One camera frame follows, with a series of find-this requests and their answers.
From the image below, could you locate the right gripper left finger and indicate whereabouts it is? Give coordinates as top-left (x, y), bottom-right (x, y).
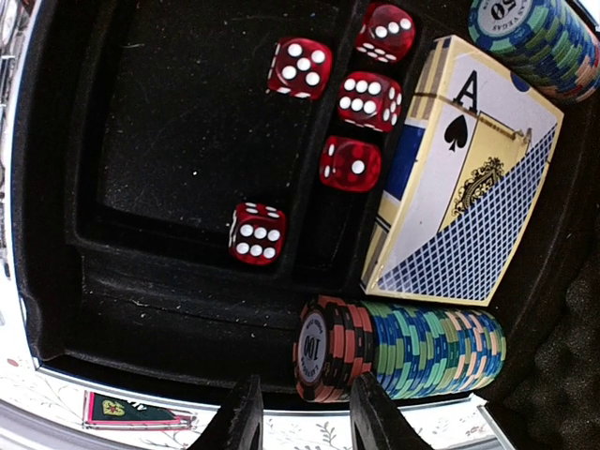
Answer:
top-left (188, 375), bottom-right (263, 450)

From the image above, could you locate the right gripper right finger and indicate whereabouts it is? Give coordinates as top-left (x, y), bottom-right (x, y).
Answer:
top-left (350, 373), bottom-right (431, 450)

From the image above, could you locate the lower poker chip row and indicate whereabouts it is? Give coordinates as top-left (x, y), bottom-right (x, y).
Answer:
top-left (292, 295), bottom-right (507, 403)

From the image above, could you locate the poker chip row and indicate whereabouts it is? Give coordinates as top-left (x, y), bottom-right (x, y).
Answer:
top-left (468, 0), bottom-right (599, 104)
top-left (292, 295), bottom-right (507, 403)

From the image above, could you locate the red black triangle card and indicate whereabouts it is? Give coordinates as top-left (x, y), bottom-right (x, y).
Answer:
top-left (82, 391), bottom-right (197, 431)

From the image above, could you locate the aluminium poker chip case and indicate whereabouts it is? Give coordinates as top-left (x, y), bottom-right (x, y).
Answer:
top-left (1, 1), bottom-right (599, 449)

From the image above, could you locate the boxed card deck ace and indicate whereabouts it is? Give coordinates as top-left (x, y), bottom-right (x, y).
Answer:
top-left (360, 36), bottom-right (563, 306)

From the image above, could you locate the red dice group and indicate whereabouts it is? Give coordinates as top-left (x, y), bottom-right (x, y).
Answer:
top-left (229, 1), bottom-right (417, 266)

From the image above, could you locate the upper poker chip row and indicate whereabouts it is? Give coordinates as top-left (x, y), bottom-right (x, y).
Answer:
top-left (468, 0), bottom-right (599, 104)

